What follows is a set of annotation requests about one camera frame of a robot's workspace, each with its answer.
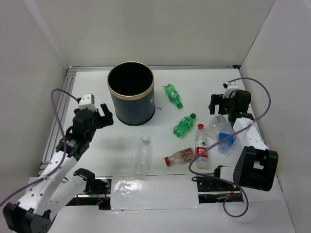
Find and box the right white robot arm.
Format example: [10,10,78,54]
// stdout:
[208,90,278,192]

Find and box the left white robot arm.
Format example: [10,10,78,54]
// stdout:
[3,104,113,233]

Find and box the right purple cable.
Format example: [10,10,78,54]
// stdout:
[189,77,272,217]

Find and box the clear bottle blue label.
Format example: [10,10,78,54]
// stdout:
[217,121,237,154]

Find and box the small bottle red cap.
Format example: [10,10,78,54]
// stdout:
[164,148,195,166]

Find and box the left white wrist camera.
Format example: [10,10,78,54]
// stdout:
[78,93,97,112]

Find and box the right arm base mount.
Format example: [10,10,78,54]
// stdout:
[191,176,243,204]

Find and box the clear unlabelled bottle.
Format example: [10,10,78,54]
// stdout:
[133,137,152,180]

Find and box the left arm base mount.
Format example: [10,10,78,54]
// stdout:
[67,177,112,211]

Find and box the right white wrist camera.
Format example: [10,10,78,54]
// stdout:
[223,82,238,99]

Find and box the clear bottle red label white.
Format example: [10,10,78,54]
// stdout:
[195,124,209,169]

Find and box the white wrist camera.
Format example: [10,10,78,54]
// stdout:
[78,93,97,112]
[223,82,238,99]

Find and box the clear bottle yellow cap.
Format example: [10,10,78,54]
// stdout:
[206,115,226,140]

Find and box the green bottle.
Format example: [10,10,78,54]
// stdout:
[163,83,183,109]
[173,113,196,137]

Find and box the aluminium frame rail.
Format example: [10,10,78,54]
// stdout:
[38,65,241,170]

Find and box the dark blue round bin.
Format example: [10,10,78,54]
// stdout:
[107,61,156,126]

